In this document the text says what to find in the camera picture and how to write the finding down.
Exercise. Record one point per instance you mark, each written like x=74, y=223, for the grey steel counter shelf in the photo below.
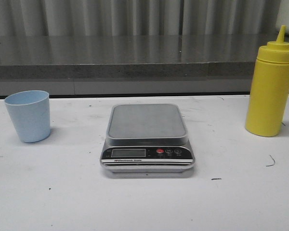
x=129, y=65

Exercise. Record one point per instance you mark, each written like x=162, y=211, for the yellow squeeze bottle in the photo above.
x=270, y=88

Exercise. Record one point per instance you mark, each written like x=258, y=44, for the white container in background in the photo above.
x=287, y=14

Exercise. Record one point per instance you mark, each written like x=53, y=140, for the silver digital kitchen scale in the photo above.
x=147, y=138

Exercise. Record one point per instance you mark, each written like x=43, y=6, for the light blue plastic cup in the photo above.
x=30, y=114

